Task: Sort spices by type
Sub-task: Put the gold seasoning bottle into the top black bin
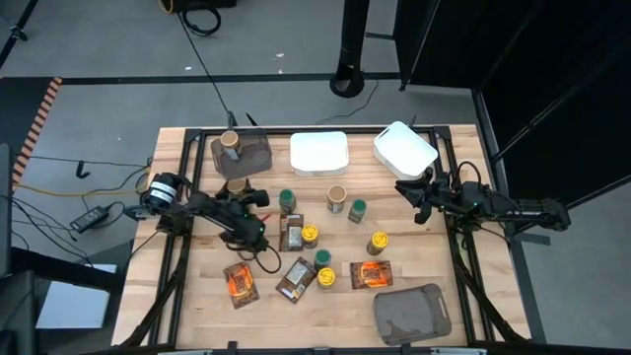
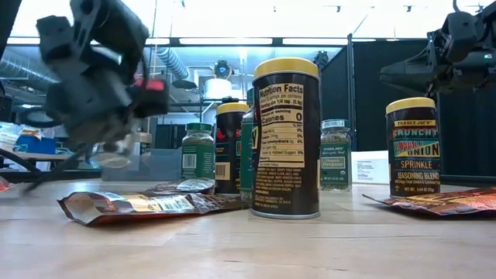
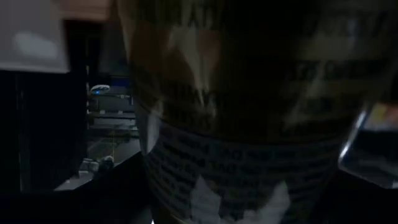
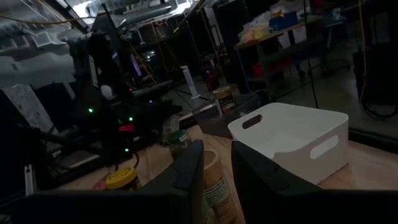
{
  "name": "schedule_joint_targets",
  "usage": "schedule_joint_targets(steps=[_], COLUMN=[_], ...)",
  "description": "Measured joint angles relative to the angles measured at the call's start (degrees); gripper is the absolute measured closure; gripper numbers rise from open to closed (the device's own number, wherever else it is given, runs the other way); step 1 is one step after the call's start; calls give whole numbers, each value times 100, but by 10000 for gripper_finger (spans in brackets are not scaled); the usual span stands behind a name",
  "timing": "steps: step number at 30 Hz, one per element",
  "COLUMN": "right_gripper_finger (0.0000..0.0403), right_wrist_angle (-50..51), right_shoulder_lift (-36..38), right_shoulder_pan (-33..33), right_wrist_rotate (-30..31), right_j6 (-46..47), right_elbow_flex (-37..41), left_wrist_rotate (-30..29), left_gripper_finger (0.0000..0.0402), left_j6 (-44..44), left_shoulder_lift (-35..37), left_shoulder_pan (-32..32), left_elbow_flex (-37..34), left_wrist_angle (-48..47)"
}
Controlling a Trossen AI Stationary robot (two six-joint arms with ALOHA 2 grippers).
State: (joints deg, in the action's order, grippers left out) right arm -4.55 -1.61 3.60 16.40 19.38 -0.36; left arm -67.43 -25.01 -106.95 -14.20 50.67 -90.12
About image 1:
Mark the yellow floor cable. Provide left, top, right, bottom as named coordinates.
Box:
left=13, top=182, right=149, bottom=198

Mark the black pole with round base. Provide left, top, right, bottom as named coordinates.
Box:
left=328, top=0, right=372, bottom=99

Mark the long black floor cable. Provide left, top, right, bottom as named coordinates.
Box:
left=175, top=12, right=236, bottom=119

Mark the black aluminium table frame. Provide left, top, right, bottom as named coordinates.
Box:
left=115, top=125, right=532, bottom=355

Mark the orange black hazard tape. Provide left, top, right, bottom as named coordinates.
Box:
left=12, top=76, right=64, bottom=186

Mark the black equipment box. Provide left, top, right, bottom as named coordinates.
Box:
left=160, top=0, right=239, bottom=14

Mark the black power adapter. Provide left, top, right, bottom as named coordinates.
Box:
left=69, top=205, right=109, bottom=234

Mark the orange spice packet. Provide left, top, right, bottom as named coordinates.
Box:
left=349, top=259, right=394, bottom=291
left=222, top=260, right=261, bottom=311

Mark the black tripod leg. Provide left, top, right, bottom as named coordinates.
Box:
left=0, top=0, right=39, bottom=70

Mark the grey translucent handled tray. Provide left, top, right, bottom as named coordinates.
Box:
left=373, top=283, right=454, bottom=347

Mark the coiled black cable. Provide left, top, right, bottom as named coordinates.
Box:
left=179, top=7, right=223, bottom=38

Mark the grey translucent deep bin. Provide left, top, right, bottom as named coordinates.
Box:
left=210, top=128, right=274, bottom=181

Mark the white bin with handle holes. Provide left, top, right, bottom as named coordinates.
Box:
left=373, top=120, right=440, bottom=184

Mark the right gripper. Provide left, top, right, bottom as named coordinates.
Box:
left=393, top=167, right=458, bottom=226

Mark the black curtain partition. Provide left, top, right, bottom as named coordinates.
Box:
left=393, top=0, right=631, bottom=233

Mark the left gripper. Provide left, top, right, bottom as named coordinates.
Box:
left=215, top=180, right=271, bottom=248

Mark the yellow lid spice can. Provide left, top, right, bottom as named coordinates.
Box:
left=301, top=224, right=319, bottom=249
left=366, top=231, right=390, bottom=256
left=316, top=266, right=337, bottom=291

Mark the brown spice packet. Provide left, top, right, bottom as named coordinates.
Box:
left=274, top=255, right=318, bottom=304
left=278, top=213, right=306, bottom=253

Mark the white square bin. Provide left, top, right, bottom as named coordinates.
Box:
left=289, top=130, right=351, bottom=178

